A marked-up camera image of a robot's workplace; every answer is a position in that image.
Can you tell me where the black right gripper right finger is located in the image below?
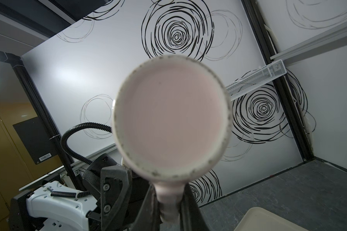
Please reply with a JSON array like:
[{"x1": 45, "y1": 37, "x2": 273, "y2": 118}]
[{"x1": 180, "y1": 183, "x2": 210, "y2": 231}]

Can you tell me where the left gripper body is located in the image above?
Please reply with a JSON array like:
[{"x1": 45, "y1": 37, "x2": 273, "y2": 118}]
[{"x1": 83, "y1": 154, "x2": 149, "y2": 231}]

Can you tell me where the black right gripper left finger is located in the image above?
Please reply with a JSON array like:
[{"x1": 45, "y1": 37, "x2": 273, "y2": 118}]
[{"x1": 131, "y1": 184, "x2": 161, "y2": 231}]

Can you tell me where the beige tray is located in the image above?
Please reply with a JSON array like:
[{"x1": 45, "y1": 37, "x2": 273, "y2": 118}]
[{"x1": 234, "y1": 207, "x2": 307, "y2": 231}]

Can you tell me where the pink mug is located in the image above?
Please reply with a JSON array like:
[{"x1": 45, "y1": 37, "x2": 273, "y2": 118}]
[{"x1": 112, "y1": 55, "x2": 232, "y2": 222}]

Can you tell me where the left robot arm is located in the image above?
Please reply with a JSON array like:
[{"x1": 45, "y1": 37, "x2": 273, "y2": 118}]
[{"x1": 9, "y1": 154, "x2": 149, "y2": 231}]

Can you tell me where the black corner frame post left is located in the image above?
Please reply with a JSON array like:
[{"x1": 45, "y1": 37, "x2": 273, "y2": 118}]
[{"x1": 242, "y1": 0, "x2": 314, "y2": 163}]

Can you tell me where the aluminium wall rail left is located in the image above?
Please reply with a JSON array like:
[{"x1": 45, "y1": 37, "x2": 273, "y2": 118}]
[{"x1": 270, "y1": 22, "x2": 347, "y2": 65}]

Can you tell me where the black front frame post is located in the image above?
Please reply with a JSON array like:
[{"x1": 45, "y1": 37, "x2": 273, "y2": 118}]
[{"x1": 11, "y1": 55, "x2": 86, "y2": 191}]

